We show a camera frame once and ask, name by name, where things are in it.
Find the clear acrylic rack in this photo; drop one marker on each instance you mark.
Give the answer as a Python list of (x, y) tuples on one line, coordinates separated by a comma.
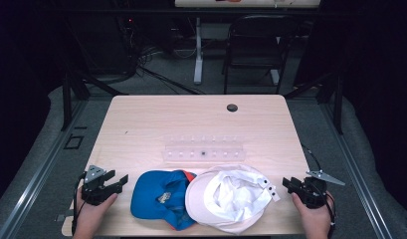
[(204, 147)]

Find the person's right hand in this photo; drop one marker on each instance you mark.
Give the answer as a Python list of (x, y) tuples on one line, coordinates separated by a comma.
[(317, 219)]

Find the person's left hand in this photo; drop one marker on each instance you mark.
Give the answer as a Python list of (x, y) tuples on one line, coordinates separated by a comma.
[(91, 215)]

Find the black metal stand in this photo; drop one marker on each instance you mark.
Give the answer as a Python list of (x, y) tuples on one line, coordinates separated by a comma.
[(66, 99), (338, 106)]

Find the black computer equipment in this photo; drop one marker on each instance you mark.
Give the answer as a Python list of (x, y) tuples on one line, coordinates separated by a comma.
[(104, 46)]

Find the aluminium floor rail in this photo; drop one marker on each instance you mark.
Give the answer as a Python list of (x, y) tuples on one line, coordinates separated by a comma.
[(32, 186), (363, 186)]

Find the white baseball cap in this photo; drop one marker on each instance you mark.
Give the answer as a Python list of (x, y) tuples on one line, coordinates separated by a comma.
[(197, 202)]

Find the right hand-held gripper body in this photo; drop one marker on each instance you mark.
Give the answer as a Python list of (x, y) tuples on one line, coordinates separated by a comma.
[(312, 195)]

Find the grey tape strip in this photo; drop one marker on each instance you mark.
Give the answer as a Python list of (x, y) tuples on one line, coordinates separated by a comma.
[(61, 217)]

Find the black folding chair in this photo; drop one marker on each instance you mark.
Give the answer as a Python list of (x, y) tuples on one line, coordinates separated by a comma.
[(254, 63)]

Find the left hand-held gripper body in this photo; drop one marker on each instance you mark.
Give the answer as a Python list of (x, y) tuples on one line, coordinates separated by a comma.
[(93, 194)]

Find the blue baseball cap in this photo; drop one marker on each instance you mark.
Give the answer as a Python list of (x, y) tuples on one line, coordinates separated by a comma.
[(151, 186)]

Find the white background desk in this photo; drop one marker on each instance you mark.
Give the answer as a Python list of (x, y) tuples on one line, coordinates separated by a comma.
[(198, 49)]

